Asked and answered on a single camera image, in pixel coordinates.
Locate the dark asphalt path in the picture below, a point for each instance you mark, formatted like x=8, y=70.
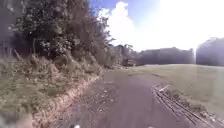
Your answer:
x=130, y=103

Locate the green grass field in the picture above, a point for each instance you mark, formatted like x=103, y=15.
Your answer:
x=193, y=83

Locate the dry grass bank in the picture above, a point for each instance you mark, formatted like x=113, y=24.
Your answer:
x=33, y=86

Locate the pale kerb strip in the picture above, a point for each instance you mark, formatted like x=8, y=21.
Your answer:
x=63, y=101

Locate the distant row of trees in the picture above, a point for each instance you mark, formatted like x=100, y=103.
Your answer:
x=173, y=56

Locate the wood of tall trees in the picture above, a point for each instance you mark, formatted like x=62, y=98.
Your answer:
x=56, y=30

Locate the robot's own part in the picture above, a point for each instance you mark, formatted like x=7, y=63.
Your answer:
x=77, y=126

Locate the fallen branches at path edge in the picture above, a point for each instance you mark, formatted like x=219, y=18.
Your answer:
x=176, y=105

